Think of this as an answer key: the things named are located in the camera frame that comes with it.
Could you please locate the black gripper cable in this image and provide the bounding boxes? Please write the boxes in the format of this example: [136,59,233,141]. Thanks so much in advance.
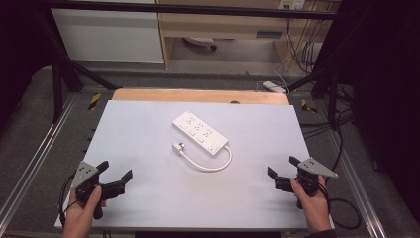
[57,173,79,229]
[316,182,363,231]

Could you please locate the black floor cables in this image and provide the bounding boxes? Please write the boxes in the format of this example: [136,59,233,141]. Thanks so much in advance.
[298,83,356,173]

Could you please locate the white power plug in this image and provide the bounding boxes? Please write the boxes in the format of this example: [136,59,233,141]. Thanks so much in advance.
[171,142,186,157]

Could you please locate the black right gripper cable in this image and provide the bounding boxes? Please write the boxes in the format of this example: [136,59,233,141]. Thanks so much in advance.
[316,182,363,231]

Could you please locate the person's right hand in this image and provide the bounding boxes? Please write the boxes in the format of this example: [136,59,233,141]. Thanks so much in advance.
[289,175,332,234]

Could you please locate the office chair base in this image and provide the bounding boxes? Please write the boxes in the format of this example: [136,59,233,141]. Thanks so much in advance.
[182,36,218,52]

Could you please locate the black metal frame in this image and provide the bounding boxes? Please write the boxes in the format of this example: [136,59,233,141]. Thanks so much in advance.
[33,0,374,132]

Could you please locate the wooden desk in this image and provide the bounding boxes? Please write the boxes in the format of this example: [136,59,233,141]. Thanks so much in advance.
[154,0,343,71]

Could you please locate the white cabinet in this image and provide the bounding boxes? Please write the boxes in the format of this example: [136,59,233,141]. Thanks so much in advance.
[50,0,165,64]

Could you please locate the white power strip cable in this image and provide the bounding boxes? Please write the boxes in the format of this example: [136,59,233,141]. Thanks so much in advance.
[180,145,234,174]

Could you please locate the bundle of hanging cables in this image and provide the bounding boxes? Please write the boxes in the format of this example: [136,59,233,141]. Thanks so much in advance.
[284,6,326,75]

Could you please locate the white wall socket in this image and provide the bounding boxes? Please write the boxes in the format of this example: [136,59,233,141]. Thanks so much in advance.
[278,0,306,11]

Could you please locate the aluminium rail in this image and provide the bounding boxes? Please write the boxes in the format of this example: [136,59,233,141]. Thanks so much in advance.
[0,92,80,229]
[325,125,389,238]

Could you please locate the white floor power strip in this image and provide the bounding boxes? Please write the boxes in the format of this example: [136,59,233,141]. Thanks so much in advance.
[262,80,287,94]

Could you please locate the wooden table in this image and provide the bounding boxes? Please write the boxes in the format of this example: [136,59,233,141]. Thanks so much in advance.
[111,87,290,106]

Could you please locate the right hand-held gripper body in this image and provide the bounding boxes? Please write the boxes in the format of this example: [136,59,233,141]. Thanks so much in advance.
[274,157,339,210]

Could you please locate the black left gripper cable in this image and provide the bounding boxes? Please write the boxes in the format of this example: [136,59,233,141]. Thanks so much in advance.
[57,173,79,229]

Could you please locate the person's left hand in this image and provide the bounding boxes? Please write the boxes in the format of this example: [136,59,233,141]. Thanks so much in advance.
[61,185,109,234]

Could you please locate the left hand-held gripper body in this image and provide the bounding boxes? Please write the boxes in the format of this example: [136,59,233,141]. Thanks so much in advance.
[69,160,127,220]

